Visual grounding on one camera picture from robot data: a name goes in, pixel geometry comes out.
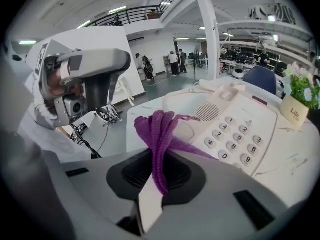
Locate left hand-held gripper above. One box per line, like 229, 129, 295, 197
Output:
24, 38, 132, 129

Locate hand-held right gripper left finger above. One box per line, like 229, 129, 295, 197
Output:
60, 148, 154, 236

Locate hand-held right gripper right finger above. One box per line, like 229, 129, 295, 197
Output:
146, 150, 289, 240

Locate purple knitted cloth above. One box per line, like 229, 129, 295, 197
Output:
134, 110, 218, 197

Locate person's left hand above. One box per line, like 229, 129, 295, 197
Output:
48, 67, 85, 98

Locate black white wearable rig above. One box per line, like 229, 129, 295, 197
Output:
96, 105, 124, 125

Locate black balcony railing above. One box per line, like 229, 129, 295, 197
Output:
92, 0, 191, 27

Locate black standing fan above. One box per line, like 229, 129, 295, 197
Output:
192, 46, 201, 81

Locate white pot of artificial flowers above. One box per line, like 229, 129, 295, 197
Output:
279, 61, 320, 129

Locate blue office chair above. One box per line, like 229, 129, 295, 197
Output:
242, 65, 278, 96

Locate rows of black shelf gear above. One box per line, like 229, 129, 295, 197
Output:
223, 47, 288, 77

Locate white shelving rack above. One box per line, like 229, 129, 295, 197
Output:
217, 2, 316, 77

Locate black white striped shell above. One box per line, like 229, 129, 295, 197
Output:
247, 5, 272, 20
273, 3, 297, 25

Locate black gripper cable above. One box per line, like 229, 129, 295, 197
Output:
69, 123, 103, 160

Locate grey gripper fisheye camera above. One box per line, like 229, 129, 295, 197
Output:
62, 93, 89, 125

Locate black power cable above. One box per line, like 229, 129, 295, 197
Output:
96, 122, 111, 155

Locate white power cable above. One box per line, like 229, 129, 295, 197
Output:
143, 75, 181, 87

